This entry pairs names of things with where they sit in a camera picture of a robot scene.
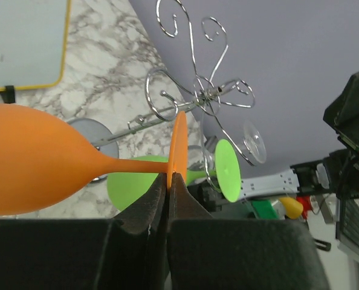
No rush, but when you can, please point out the orange wine glass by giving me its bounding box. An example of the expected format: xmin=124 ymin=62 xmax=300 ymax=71
xmin=0 ymin=103 xmax=188 ymax=216

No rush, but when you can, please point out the yellow framed whiteboard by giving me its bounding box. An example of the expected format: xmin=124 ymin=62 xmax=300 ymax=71
xmin=0 ymin=1 xmax=71 ymax=104

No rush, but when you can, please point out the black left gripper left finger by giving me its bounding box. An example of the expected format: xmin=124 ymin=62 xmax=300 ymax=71
xmin=0 ymin=173 xmax=167 ymax=289

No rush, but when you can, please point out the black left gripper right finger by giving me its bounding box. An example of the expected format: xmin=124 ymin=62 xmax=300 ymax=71
xmin=167 ymin=173 xmax=330 ymax=289

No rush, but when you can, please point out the green wine glass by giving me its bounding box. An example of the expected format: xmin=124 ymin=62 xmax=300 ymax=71
xmin=107 ymin=139 xmax=241 ymax=211

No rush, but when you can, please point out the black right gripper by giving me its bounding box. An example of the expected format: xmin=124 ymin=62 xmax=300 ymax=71
xmin=323 ymin=72 xmax=359 ymax=193

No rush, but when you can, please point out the chrome wine glass rack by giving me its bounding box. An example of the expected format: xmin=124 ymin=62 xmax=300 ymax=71
xmin=91 ymin=1 xmax=256 ymax=166

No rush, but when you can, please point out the clear wine glass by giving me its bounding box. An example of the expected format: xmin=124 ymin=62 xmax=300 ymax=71
xmin=187 ymin=120 xmax=267 ymax=176

